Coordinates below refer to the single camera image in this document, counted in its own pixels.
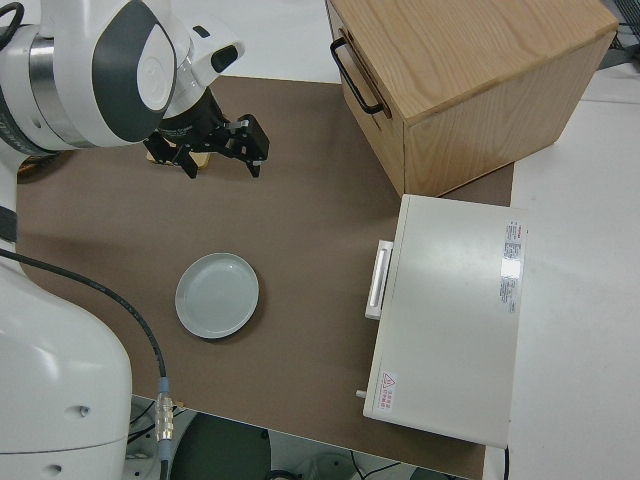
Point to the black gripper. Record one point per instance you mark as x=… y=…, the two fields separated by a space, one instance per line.
x=195 y=125

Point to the gray plate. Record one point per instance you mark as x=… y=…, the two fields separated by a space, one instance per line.
x=217 y=295

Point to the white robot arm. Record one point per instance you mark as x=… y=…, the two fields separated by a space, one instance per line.
x=65 y=375

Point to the small wooden block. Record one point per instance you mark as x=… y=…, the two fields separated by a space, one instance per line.
x=202 y=160

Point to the brown table mat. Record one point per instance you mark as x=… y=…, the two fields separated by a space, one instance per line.
x=300 y=225

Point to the large wooden box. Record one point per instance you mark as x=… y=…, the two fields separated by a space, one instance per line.
x=475 y=65

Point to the white toaster oven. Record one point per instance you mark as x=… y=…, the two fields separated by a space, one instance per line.
x=450 y=325

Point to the dark round base plate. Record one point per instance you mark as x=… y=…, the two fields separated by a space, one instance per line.
x=220 y=450

